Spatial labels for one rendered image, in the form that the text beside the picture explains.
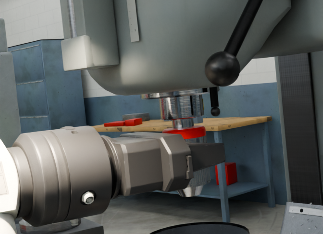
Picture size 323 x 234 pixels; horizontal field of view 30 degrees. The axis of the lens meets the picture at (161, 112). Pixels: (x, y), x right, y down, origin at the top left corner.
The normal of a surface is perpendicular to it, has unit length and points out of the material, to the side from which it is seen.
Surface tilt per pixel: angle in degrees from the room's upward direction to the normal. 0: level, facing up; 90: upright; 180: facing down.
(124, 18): 90
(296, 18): 90
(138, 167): 90
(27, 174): 73
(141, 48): 99
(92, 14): 90
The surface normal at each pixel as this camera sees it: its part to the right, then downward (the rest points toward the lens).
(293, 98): -0.75, 0.11
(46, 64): 0.65, -0.03
